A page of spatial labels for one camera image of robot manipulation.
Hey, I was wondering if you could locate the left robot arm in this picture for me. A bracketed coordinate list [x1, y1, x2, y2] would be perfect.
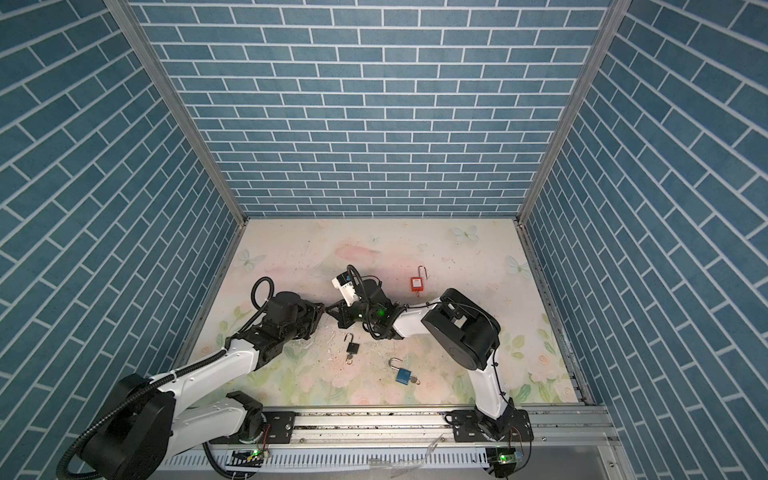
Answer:
[56, 292, 324, 479]

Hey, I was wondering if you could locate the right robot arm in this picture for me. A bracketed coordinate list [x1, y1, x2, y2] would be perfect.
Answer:
[326, 273, 514, 420]

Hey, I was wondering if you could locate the blue padlock with key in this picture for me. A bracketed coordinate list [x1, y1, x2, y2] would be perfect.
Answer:
[388, 357, 420, 385]

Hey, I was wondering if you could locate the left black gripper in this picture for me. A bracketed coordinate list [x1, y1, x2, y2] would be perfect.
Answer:
[280, 298, 327, 345]

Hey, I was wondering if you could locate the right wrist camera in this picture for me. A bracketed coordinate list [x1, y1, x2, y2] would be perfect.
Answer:
[332, 271, 360, 306]

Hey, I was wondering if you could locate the red padlock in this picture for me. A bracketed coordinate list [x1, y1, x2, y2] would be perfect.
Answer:
[410, 265, 429, 294]

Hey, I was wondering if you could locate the black padlock with key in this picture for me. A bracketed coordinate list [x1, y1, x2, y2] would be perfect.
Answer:
[344, 333, 360, 365]

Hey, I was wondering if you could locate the left black corrugated cable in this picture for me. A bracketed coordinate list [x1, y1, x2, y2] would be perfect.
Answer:
[56, 275, 276, 480]

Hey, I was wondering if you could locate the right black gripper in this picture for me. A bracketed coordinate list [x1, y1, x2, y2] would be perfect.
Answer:
[324, 297, 381, 329]

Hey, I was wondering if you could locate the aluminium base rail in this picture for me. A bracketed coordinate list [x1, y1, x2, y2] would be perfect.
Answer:
[149, 406, 637, 480]

